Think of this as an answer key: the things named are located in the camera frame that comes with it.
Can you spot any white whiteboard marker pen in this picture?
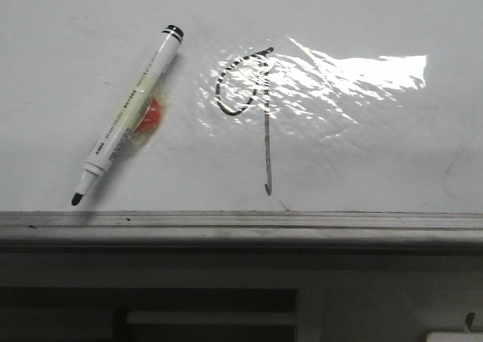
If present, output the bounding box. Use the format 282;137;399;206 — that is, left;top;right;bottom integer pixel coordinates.
71;24;184;206

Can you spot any red magnet taped to marker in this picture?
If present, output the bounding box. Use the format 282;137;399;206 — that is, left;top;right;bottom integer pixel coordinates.
134;97;163;133

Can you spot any white marker tray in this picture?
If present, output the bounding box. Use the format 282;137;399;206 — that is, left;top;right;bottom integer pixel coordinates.
426;331;483;342

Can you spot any white whiteboard with aluminium frame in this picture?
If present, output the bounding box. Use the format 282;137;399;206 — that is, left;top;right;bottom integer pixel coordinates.
1;0;482;249

